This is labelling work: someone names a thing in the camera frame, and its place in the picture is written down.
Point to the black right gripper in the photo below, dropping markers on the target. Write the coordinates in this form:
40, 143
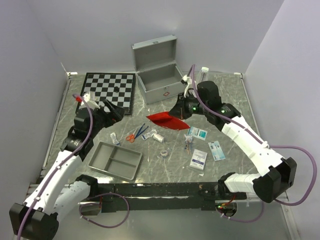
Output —
179, 110

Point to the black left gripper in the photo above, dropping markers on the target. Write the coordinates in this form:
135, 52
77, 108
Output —
116, 114

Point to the red fabric zipper pouch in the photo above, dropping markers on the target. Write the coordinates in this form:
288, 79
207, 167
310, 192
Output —
164, 120

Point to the orange handled scissors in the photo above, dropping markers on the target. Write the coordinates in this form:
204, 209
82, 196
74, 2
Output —
131, 138

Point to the white gauze bandage roll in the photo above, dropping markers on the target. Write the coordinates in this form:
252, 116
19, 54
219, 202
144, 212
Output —
158, 137

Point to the white blue medicine box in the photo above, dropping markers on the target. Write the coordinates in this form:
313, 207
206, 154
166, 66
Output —
148, 134

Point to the blue plastic tweezers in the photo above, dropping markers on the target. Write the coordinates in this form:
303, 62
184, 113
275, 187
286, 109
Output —
141, 131

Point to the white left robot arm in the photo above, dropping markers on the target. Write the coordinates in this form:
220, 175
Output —
40, 214

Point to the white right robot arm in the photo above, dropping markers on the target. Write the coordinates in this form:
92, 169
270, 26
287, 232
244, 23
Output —
275, 173

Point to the white ointment tube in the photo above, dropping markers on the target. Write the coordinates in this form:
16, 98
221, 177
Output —
114, 139

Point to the teal alcohol wipe packet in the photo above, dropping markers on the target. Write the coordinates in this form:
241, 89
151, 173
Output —
197, 133

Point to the clear bag of swabs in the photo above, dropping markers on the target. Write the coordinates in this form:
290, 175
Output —
188, 140

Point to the black chess piece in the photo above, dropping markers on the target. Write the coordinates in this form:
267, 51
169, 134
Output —
116, 89

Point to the black and white chessboard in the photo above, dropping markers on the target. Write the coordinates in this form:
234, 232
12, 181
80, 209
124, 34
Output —
103, 84

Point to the white metronome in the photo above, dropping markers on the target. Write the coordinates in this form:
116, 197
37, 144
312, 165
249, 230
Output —
202, 75

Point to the grey metal first-aid case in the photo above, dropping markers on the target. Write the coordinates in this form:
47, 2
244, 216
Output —
157, 72

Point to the grey divided plastic tray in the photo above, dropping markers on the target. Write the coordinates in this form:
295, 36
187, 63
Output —
115, 161

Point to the white medical tape roll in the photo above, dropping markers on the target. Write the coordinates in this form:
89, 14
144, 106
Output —
164, 153

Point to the white gauze pad packet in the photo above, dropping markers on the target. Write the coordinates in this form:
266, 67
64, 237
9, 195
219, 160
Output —
198, 160

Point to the blue white bandage packet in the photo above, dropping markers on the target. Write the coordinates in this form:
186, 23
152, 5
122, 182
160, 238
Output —
216, 151

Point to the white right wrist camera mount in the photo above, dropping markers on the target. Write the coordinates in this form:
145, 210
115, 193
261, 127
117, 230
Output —
187, 82

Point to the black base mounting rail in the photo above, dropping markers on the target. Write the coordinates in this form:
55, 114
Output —
164, 196

